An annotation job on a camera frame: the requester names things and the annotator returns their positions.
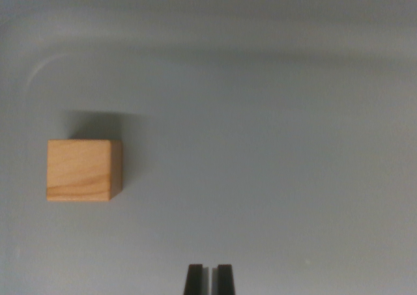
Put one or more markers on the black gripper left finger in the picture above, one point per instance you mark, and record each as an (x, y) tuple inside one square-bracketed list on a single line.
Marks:
[(195, 280)]

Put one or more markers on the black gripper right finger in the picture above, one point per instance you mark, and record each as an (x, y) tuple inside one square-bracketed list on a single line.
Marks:
[(224, 280)]

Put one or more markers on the wooden cube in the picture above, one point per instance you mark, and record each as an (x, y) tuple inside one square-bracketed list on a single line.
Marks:
[(81, 169)]

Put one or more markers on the grey plastic bin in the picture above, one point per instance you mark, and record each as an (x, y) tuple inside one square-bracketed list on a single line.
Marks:
[(244, 112)]

